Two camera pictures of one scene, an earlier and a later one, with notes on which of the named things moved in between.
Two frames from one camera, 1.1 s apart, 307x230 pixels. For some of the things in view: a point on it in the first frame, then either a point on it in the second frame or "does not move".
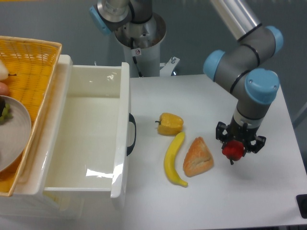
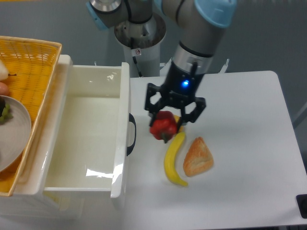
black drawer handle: [132, 120] does not move
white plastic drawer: [87, 143] does not move
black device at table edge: [301, 201] does not move
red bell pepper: [233, 150] → [164, 126]
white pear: [4, 72] does not move
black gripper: [244, 133] → [180, 89]
